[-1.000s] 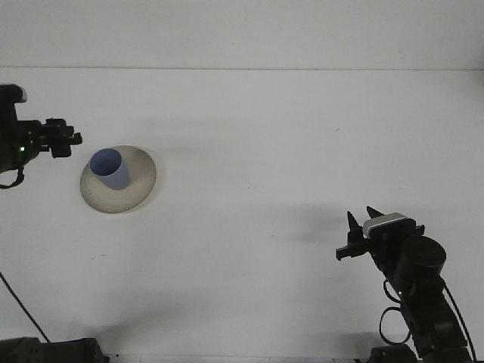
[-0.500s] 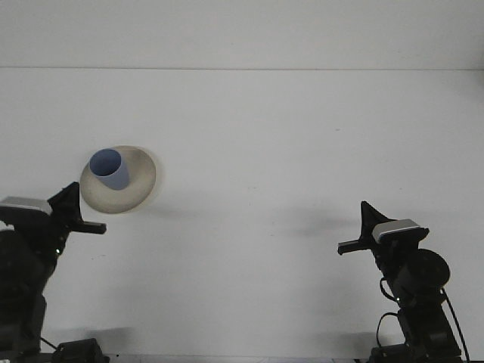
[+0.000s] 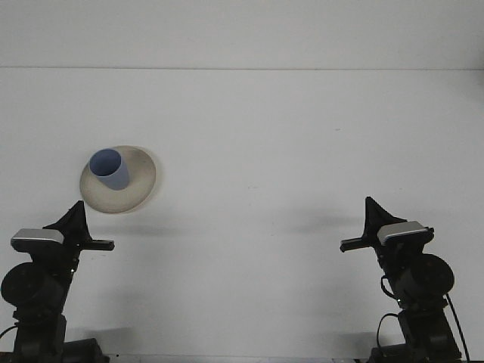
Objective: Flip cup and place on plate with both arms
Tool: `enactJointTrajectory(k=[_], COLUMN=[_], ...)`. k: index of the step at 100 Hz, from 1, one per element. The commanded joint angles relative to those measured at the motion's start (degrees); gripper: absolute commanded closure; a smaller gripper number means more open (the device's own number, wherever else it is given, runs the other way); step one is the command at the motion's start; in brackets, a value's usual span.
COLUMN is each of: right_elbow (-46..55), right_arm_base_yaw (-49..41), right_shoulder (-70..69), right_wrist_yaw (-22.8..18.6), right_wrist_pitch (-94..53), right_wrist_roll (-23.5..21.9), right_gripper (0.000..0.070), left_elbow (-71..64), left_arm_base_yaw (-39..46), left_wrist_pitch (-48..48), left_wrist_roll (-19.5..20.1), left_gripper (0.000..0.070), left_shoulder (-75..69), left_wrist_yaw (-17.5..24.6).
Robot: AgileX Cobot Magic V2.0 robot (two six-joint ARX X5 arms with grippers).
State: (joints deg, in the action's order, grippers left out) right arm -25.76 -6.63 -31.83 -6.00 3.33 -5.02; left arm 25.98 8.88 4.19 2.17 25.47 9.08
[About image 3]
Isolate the black arm wrist cable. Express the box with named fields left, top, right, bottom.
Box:
left=377, top=275, right=401, bottom=351

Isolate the pale blue cup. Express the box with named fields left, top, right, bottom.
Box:
left=88, top=148, right=132, bottom=191

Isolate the pale round plate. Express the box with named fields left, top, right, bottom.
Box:
left=79, top=145, right=158, bottom=215

